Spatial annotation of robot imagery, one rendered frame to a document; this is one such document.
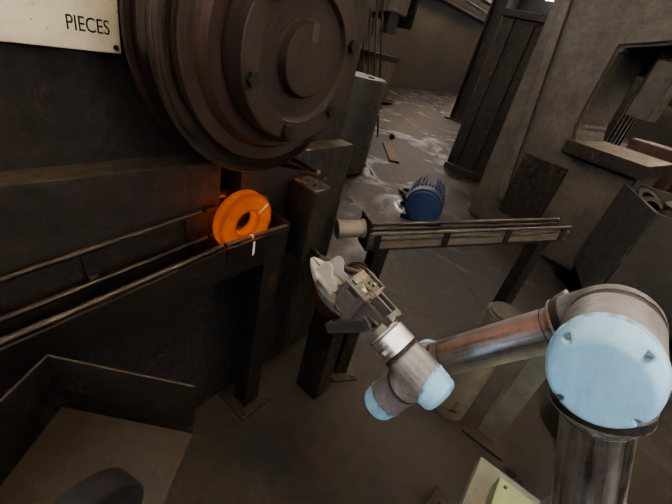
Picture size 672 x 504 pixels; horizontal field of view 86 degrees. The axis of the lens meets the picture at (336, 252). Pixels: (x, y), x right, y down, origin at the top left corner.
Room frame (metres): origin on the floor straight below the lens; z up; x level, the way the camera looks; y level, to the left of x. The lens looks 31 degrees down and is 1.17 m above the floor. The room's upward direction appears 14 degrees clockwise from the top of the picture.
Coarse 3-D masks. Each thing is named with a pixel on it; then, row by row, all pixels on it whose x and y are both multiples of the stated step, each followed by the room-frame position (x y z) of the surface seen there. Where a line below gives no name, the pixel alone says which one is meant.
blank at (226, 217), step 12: (240, 192) 0.75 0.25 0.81; (252, 192) 0.77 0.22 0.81; (228, 204) 0.71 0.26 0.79; (240, 204) 0.73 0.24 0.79; (252, 204) 0.76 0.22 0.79; (264, 204) 0.79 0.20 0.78; (216, 216) 0.70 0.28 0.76; (228, 216) 0.70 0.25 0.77; (240, 216) 0.73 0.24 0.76; (252, 216) 0.79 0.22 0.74; (264, 216) 0.79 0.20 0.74; (216, 228) 0.69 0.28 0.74; (228, 228) 0.70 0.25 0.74; (252, 228) 0.77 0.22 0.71; (264, 228) 0.80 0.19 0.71; (228, 240) 0.70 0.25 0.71
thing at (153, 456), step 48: (48, 384) 0.29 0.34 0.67; (96, 384) 0.30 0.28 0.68; (144, 384) 0.30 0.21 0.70; (0, 432) 0.21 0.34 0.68; (48, 432) 0.26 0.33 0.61; (96, 432) 0.27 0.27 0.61; (144, 432) 0.29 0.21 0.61; (192, 432) 0.31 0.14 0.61; (0, 480) 0.19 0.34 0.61; (48, 480) 0.21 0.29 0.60; (144, 480) 0.23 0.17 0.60
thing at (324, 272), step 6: (312, 258) 0.63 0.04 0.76; (312, 264) 0.62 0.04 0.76; (318, 264) 0.63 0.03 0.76; (324, 264) 0.59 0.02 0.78; (330, 264) 0.59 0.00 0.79; (312, 270) 0.61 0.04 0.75; (318, 270) 0.60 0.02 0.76; (324, 270) 0.59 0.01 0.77; (330, 270) 0.58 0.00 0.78; (318, 276) 0.59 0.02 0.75; (324, 276) 0.59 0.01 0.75; (330, 276) 0.58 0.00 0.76; (324, 282) 0.59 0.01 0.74; (330, 282) 0.58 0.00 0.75; (336, 282) 0.58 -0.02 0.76; (330, 288) 0.58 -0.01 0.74; (336, 288) 0.57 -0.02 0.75
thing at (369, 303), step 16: (368, 272) 0.60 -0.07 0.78; (352, 288) 0.54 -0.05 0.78; (368, 288) 0.55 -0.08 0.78; (336, 304) 0.55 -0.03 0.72; (352, 304) 0.53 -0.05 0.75; (368, 304) 0.53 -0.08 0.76; (384, 304) 0.54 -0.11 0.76; (352, 320) 0.55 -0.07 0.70; (368, 320) 0.53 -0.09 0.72; (384, 320) 0.51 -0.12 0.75
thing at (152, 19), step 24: (144, 0) 0.54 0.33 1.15; (168, 0) 0.57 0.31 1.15; (144, 24) 0.54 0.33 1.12; (168, 24) 0.56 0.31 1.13; (144, 48) 0.54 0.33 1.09; (168, 48) 0.56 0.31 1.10; (144, 72) 0.58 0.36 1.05; (168, 72) 0.56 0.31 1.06; (168, 96) 0.56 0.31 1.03; (168, 120) 0.61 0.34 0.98; (192, 120) 0.60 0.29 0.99; (192, 144) 0.60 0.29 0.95; (216, 144) 0.64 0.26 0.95; (240, 168) 0.69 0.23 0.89; (264, 168) 0.74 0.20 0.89
